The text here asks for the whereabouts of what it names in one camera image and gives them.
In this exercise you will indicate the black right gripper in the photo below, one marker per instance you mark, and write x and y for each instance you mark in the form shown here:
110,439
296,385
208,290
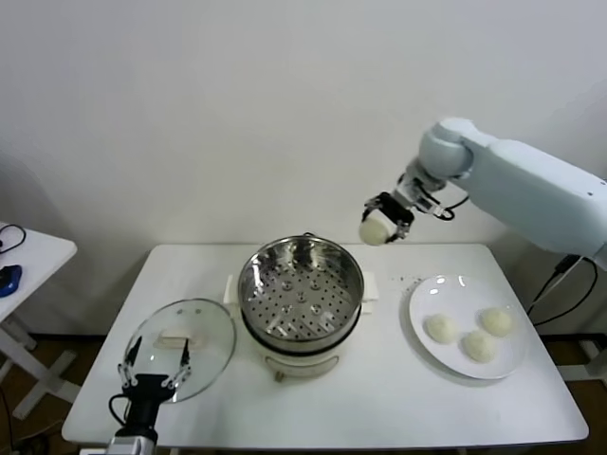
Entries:
396,209

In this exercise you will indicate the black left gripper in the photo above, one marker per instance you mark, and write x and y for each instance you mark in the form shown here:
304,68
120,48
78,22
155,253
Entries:
147,385

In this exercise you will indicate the white steamed baozi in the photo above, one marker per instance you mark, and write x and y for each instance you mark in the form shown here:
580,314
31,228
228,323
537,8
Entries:
497,321
374,232
479,346
442,328

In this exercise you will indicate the round glass pot lid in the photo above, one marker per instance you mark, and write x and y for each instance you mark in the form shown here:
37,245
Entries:
208,332

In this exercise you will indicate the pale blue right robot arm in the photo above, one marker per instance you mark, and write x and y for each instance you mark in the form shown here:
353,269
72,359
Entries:
521,180

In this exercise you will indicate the stainless steel steamer basket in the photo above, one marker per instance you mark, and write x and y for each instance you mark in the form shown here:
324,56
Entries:
303,294

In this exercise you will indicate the round white plate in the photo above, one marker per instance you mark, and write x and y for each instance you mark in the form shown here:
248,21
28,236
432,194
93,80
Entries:
474,294

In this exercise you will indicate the white electric cooker pot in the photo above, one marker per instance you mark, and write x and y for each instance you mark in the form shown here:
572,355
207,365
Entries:
294,365

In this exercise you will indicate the white side table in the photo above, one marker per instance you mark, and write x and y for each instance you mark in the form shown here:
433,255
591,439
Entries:
42,251

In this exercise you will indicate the blue handheld device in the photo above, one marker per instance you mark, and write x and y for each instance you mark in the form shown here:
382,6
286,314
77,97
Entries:
9,280

